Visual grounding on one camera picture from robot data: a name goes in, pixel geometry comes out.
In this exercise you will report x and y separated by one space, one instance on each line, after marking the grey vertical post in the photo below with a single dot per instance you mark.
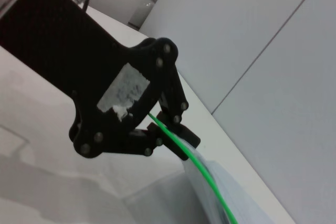
155 1

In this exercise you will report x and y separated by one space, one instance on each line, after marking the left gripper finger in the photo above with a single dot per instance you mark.
176 98
141 142

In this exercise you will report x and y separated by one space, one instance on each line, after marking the transparent document bag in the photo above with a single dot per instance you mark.
236 195

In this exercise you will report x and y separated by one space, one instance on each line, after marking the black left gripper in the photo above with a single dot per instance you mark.
65 56

